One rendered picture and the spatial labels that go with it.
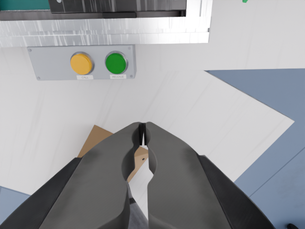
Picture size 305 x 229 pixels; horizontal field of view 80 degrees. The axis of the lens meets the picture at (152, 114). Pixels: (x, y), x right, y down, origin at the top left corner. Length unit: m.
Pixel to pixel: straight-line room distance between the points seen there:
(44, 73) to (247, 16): 0.47
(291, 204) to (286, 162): 0.66
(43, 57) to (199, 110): 0.41
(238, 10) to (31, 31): 0.44
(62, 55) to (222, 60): 0.38
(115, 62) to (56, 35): 0.12
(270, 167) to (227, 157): 1.52
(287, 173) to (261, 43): 1.91
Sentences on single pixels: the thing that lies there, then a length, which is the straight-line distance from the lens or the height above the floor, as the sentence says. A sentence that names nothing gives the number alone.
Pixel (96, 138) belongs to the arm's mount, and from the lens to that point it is 0.54.
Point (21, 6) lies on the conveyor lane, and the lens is 0.46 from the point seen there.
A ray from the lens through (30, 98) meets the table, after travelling 0.62.
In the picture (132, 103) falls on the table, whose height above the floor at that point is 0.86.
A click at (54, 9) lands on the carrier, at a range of 0.41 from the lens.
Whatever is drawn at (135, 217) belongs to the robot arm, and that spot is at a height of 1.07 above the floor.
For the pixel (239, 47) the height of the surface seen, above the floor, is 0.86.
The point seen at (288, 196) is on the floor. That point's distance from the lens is 2.63.
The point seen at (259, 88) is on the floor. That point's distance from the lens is 1.65.
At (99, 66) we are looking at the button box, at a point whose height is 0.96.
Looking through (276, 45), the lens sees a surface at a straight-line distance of 0.58.
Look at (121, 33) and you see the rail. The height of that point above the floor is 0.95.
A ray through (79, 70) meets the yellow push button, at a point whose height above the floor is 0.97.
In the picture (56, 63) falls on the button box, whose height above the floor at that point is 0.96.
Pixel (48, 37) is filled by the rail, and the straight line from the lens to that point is 0.43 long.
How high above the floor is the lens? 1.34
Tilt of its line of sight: 62 degrees down
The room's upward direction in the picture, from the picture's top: 179 degrees clockwise
